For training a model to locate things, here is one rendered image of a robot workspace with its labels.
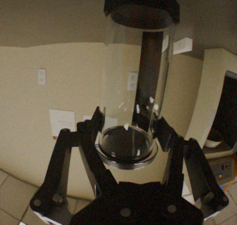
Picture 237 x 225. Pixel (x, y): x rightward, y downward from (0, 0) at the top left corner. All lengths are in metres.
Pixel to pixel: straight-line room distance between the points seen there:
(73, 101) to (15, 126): 0.73
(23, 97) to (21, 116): 0.19
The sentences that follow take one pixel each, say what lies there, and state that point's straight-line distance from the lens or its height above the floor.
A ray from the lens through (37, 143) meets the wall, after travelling 1.25.
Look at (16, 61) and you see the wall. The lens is 1.13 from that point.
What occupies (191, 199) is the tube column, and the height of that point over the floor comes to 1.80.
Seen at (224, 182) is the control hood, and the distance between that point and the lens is 0.74.
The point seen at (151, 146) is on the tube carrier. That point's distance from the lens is 0.18.
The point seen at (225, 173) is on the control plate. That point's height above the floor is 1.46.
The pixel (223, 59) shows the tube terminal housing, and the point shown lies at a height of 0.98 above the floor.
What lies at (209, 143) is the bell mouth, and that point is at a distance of 0.63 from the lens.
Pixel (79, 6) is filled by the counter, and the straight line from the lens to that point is 0.30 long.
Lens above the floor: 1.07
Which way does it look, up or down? 19 degrees up
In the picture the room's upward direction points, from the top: 175 degrees counter-clockwise
